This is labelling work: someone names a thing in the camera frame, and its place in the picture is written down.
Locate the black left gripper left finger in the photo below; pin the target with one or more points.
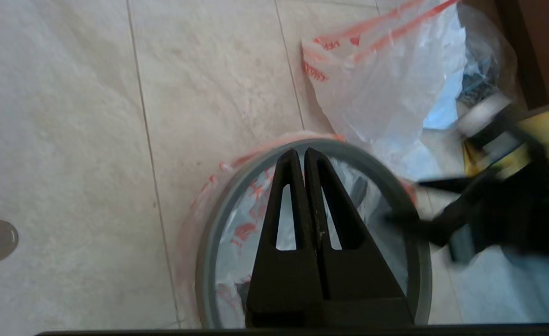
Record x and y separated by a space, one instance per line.
279 289

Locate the white bag with cartoon print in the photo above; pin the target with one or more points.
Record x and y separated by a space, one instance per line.
242 233

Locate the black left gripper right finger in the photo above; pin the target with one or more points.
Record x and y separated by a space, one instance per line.
358 289

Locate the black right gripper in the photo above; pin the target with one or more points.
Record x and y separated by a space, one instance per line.
503 219

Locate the translucent white red-trimmed bag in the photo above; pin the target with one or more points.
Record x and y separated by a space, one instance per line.
386 84

